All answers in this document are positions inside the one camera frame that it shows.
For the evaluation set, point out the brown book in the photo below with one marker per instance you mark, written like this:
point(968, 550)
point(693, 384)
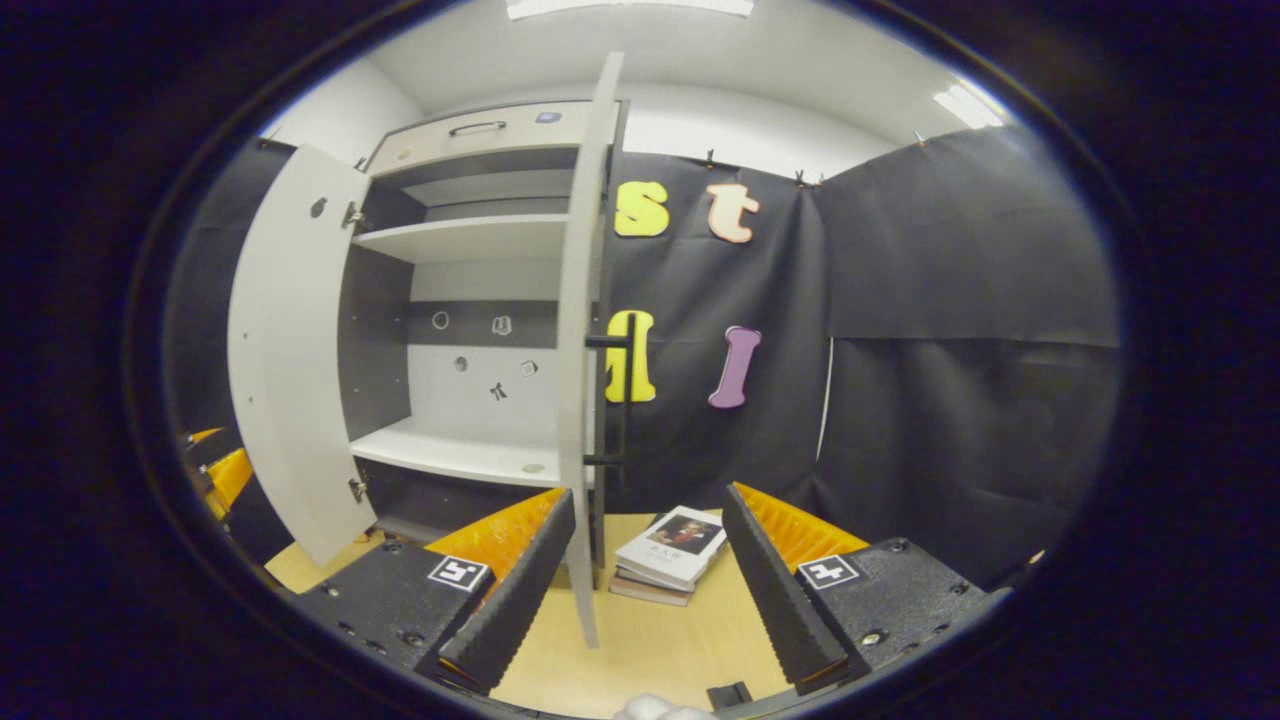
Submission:
point(645, 590)

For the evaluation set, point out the white and grey cabinet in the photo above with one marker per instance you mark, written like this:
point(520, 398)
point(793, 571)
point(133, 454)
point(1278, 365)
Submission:
point(380, 330)

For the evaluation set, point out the white cabinet door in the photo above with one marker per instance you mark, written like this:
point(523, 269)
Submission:
point(578, 300)
point(290, 350)

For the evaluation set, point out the white book portrait cover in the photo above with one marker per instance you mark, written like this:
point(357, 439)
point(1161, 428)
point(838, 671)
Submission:
point(672, 545)

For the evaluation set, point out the white cabinet drawer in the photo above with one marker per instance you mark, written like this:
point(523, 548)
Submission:
point(510, 140)

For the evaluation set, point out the long ceiling light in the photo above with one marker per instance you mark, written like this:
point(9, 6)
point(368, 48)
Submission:
point(630, 7)

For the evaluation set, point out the black backdrop cloth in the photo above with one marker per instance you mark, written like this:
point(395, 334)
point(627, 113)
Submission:
point(200, 300)
point(950, 350)

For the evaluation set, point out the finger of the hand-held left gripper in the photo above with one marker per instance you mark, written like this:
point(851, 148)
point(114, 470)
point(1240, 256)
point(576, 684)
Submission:
point(230, 478)
point(205, 436)

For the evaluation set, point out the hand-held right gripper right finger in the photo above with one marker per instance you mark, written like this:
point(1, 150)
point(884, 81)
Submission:
point(780, 610)

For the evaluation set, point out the small ceiling light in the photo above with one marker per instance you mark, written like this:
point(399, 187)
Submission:
point(968, 106)

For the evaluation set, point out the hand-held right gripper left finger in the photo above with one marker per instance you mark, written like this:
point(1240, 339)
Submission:
point(520, 600)

